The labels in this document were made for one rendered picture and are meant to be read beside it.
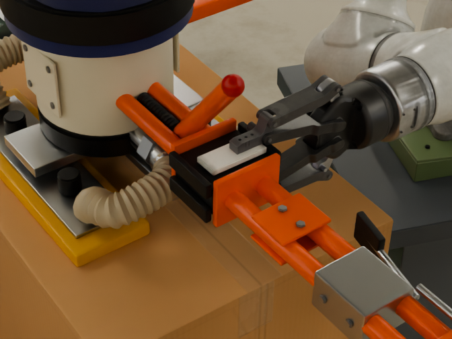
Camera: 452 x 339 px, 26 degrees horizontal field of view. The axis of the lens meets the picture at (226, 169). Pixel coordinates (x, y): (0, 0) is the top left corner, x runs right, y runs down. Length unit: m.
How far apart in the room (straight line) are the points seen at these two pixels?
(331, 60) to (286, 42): 2.15
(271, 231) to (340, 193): 0.28
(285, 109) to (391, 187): 0.62
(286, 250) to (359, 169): 0.73
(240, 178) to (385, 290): 0.20
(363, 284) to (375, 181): 0.75
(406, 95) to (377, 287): 0.29
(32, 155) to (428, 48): 0.49
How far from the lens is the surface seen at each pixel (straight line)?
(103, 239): 1.12
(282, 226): 0.95
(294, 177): 1.11
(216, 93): 0.97
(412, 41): 1.20
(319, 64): 1.32
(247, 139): 1.02
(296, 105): 1.04
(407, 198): 1.62
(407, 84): 1.13
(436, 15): 1.65
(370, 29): 1.28
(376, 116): 1.10
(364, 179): 1.64
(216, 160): 1.01
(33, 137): 1.23
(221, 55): 3.37
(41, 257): 1.14
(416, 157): 1.63
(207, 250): 1.13
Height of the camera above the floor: 1.77
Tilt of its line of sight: 38 degrees down
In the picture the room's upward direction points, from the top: straight up
